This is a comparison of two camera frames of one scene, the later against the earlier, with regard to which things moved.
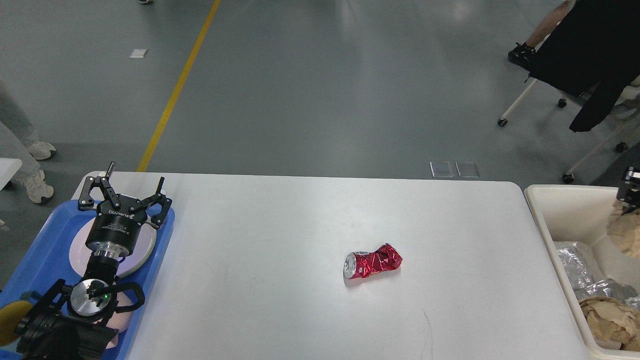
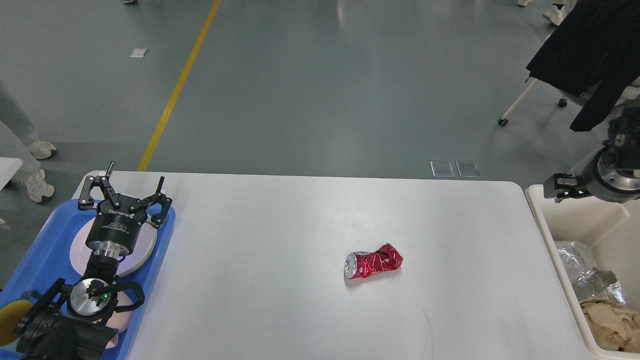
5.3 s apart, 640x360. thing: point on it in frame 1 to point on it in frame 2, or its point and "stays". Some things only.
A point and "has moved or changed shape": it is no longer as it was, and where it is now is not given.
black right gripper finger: x=628 y=192 to x=608 y=181
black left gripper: x=114 y=230 stays
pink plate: x=81 y=255 stays
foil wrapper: x=607 y=288 has moved or changed shape
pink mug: x=120 y=320 stays
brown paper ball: x=611 y=320 stays
